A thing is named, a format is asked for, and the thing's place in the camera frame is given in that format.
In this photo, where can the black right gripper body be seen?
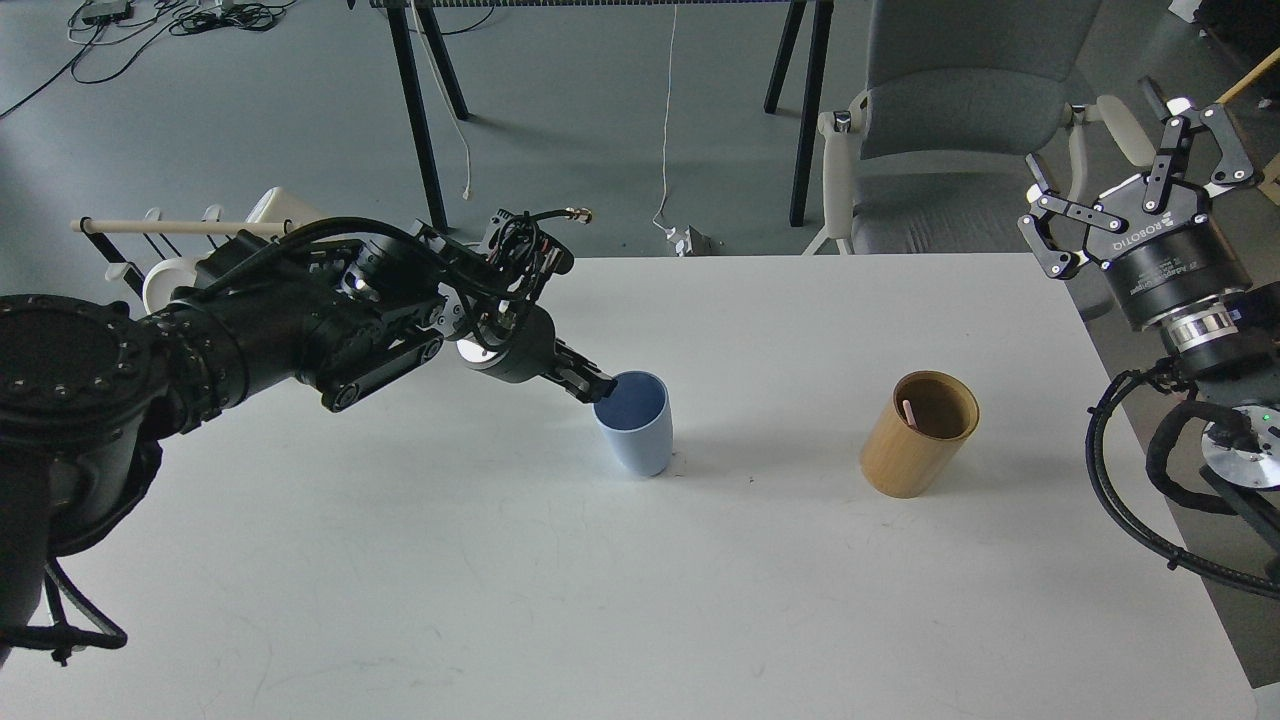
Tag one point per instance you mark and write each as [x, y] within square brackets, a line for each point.
[1174, 258]

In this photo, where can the white power plug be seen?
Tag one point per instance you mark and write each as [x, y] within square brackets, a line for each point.
[688, 242]

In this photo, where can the wooden stick at right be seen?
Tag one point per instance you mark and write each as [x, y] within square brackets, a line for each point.
[1243, 84]

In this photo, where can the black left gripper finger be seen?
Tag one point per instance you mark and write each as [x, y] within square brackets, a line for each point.
[586, 393]
[577, 368]

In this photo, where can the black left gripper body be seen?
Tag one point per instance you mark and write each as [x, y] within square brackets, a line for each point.
[530, 352]

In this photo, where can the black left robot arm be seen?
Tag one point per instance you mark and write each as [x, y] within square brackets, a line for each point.
[345, 305]

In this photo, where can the light blue cup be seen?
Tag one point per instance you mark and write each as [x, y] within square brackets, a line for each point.
[636, 422]

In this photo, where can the white mug on rack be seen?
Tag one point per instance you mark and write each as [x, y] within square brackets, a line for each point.
[165, 277]

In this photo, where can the white mug rear rack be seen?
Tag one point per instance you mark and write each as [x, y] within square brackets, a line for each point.
[284, 211]

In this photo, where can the black wire cup rack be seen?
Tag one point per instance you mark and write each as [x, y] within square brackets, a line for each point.
[166, 239]

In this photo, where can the black trestle table legs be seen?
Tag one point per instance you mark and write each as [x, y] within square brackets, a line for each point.
[632, 105]

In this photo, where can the grey office chair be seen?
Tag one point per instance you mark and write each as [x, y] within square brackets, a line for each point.
[927, 158]

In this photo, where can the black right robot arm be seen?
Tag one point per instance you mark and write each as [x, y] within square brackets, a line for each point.
[1216, 451]

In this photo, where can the wooden cylinder holder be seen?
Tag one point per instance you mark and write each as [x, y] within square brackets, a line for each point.
[901, 462]

